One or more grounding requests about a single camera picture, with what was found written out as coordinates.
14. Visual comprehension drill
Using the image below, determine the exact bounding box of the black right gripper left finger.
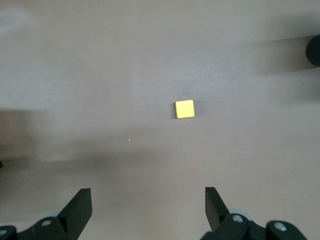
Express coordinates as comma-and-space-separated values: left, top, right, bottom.
0, 188, 92, 240

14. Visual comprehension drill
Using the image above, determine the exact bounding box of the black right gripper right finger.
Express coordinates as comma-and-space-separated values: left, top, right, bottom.
199, 186, 306, 240

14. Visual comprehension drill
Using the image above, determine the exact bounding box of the yellow block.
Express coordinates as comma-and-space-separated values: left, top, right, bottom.
174, 99, 196, 120

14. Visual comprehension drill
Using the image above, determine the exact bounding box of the brown table cover sheet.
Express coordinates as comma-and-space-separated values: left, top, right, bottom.
0, 0, 320, 240

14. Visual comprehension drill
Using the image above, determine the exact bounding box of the black round object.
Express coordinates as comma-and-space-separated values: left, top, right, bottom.
305, 34, 320, 67

